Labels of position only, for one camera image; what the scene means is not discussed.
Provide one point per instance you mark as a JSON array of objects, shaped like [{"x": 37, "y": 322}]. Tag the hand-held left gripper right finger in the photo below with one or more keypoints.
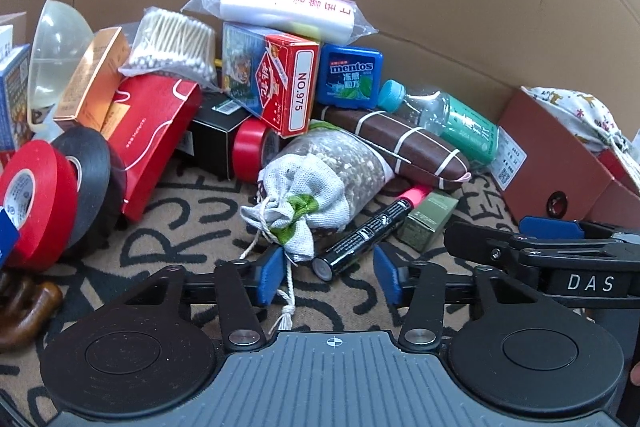
[{"x": 386, "y": 274}]

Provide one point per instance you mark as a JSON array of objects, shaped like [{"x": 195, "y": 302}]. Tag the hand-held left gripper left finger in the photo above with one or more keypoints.
[{"x": 272, "y": 277}]

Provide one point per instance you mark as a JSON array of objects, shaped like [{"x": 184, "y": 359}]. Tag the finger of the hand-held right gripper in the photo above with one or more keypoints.
[
  {"x": 480, "y": 243},
  {"x": 550, "y": 227}
]

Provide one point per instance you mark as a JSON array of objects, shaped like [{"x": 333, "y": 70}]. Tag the red-brown cardboard box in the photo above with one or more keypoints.
[{"x": 540, "y": 162}]

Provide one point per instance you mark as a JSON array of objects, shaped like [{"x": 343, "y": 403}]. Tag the small pouch with green ribbon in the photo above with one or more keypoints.
[{"x": 305, "y": 192}]

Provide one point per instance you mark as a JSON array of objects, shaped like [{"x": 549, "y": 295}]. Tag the brown striped case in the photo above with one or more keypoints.
[{"x": 400, "y": 147}]

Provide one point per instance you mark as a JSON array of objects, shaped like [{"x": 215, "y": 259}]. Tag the person's right hand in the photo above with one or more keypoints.
[{"x": 636, "y": 376}]

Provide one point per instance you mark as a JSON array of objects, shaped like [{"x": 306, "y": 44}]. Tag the black marker with pink cap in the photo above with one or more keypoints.
[{"x": 365, "y": 237}]

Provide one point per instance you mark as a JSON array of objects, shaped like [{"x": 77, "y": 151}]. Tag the small green box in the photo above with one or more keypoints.
[{"x": 427, "y": 219}]

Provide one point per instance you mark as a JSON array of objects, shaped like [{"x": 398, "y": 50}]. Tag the plain red box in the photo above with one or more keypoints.
[{"x": 622, "y": 169}]

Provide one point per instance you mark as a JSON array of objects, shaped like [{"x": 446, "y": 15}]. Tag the lettered beige mat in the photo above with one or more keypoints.
[{"x": 190, "y": 232}]

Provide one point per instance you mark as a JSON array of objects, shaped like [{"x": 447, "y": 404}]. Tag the green label water bottle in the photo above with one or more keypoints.
[{"x": 460, "y": 127}]

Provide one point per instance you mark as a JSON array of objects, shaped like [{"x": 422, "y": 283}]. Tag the small red tape roll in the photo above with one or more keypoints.
[{"x": 250, "y": 152}]

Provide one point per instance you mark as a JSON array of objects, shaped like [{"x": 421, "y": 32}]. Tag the black carton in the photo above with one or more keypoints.
[{"x": 215, "y": 137}]

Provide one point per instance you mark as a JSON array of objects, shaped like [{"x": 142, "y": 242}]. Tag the red packet with white lines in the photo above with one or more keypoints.
[{"x": 150, "y": 142}]

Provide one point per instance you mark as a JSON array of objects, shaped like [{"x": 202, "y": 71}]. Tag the red playing card box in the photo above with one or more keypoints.
[{"x": 290, "y": 82}]

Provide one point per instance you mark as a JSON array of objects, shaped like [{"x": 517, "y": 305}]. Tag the blue mint box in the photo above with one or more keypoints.
[{"x": 350, "y": 77}]

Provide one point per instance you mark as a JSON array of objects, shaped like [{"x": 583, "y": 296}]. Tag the black tape roll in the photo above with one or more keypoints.
[{"x": 90, "y": 177}]

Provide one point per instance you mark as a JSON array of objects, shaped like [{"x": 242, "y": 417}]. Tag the yellow box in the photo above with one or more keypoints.
[{"x": 307, "y": 32}]

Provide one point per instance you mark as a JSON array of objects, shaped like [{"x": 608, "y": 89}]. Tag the brown wooden massager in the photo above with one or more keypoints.
[{"x": 25, "y": 312}]

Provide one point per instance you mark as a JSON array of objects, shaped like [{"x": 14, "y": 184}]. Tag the large red tape roll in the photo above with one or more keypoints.
[{"x": 30, "y": 202}]

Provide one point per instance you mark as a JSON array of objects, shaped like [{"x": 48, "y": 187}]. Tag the cotton swab pack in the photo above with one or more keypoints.
[{"x": 170, "y": 42}]

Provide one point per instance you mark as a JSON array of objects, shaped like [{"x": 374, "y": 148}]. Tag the flat blue box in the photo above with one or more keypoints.
[{"x": 7, "y": 237}]

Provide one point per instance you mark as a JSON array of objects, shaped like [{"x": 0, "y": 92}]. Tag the gold carton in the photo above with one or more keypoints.
[{"x": 92, "y": 77}]

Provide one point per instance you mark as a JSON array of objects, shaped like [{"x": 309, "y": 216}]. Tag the plastic bag with white roll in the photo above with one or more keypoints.
[{"x": 280, "y": 7}]

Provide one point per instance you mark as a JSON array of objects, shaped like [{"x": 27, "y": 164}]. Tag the clear plastic bowl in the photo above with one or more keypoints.
[{"x": 55, "y": 57}]

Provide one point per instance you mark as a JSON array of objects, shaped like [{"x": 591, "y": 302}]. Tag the blue and white box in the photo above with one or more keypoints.
[{"x": 14, "y": 102}]

